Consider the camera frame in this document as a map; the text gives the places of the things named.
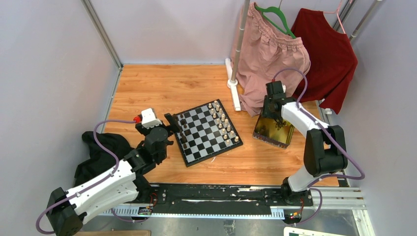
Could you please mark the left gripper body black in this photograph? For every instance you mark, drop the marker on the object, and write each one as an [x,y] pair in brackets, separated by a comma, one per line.
[146,132]

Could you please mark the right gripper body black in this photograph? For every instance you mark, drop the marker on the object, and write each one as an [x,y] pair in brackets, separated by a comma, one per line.
[267,111]

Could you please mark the dark chess piece cluster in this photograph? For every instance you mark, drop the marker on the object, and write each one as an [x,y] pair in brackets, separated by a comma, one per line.
[185,134]

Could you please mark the yellow transparent piece tray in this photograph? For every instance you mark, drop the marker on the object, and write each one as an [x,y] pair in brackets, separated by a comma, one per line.
[275,133]

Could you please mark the black white chess board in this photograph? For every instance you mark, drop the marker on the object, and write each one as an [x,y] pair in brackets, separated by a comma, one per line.
[202,148]

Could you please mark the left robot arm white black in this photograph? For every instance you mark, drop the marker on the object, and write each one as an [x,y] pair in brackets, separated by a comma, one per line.
[67,211]

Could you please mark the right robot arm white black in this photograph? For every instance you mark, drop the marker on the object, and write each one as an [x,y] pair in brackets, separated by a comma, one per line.
[324,144]

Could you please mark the row of light chess pieces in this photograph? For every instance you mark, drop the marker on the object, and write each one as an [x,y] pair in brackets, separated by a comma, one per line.
[221,126]

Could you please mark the pink hanging shorts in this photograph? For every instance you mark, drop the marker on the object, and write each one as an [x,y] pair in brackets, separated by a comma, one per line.
[266,54]

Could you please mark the white clothes rack stand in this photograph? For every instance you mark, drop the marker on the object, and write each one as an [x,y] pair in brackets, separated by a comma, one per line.
[232,64]

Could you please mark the black cloth heap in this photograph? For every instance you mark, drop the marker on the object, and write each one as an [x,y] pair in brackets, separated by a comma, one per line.
[99,160]

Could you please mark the dark red hanging shirt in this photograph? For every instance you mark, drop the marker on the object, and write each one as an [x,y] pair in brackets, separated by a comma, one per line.
[332,60]

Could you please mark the pink clothes hanger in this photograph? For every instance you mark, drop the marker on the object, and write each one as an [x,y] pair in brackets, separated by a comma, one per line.
[336,12]

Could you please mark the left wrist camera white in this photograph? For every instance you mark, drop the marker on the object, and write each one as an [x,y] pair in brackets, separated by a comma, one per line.
[148,118]

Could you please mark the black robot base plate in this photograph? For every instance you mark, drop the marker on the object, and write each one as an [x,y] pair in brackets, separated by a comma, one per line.
[226,201]

